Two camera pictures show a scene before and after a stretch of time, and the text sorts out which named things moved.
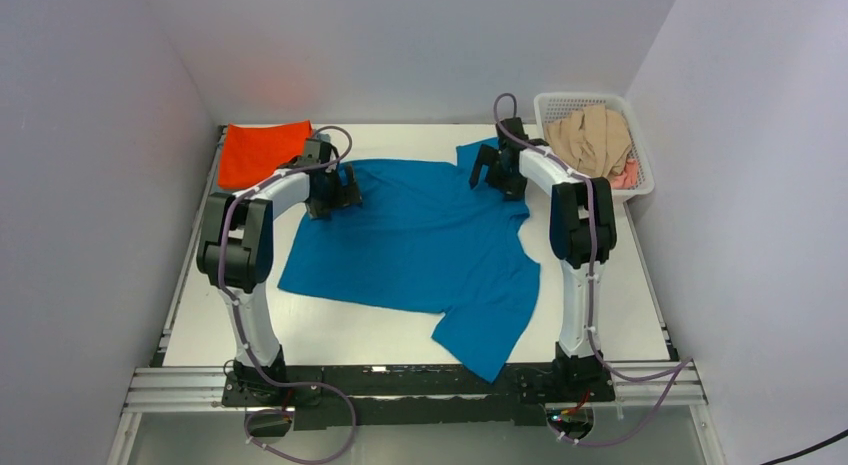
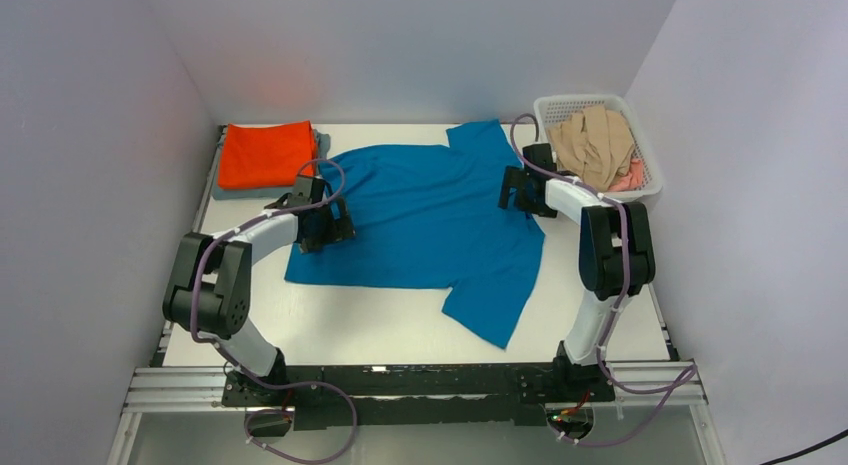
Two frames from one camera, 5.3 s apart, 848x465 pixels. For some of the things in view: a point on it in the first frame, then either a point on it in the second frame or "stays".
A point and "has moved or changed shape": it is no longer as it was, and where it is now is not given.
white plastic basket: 551,104 stays
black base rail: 375,395 stays
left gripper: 346,196 to 337,230
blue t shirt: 424,241 has moved or changed shape
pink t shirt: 628,179 stays
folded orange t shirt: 251,154 stays
